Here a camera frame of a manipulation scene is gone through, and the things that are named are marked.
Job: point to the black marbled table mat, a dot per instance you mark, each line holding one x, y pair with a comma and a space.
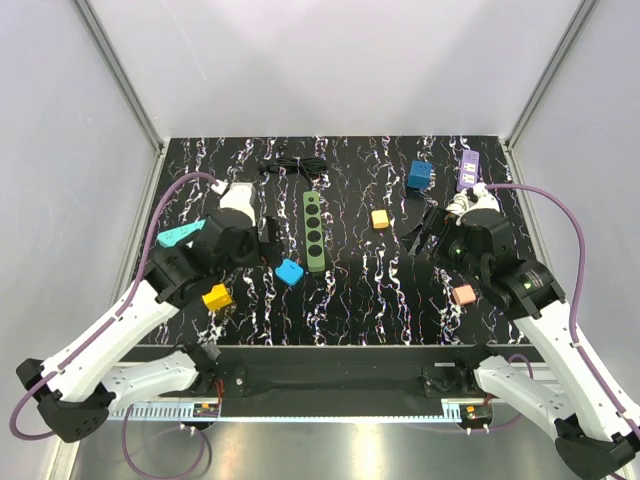
372, 292

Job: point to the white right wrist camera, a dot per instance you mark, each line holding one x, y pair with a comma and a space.
479, 197

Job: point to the green power strip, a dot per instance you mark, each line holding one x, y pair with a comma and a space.
314, 241

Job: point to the dark blue cube adapter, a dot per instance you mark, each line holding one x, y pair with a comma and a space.
419, 176

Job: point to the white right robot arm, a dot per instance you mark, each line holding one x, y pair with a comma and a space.
588, 433

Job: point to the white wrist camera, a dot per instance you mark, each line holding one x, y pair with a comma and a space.
240, 196
479, 197

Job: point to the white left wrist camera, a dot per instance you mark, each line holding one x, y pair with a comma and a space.
240, 196

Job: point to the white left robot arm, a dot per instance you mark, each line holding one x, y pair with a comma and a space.
79, 387

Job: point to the small orange plug adapter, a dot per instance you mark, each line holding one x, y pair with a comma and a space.
380, 219

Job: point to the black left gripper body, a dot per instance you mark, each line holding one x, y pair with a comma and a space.
256, 252

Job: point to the yellow cube plug adapter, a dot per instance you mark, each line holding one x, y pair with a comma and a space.
217, 298

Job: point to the teal triangular power strip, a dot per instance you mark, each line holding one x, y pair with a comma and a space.
169, 238

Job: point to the pink plug adapter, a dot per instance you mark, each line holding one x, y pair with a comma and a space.
464, 295

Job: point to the light blue plug adapter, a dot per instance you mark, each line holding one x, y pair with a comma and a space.
289, 272

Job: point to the purple power strip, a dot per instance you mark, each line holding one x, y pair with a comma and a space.
468, 170

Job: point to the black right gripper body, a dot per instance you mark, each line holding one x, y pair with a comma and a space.
450, 245

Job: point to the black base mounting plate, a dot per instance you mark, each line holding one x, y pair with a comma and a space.
320, 382

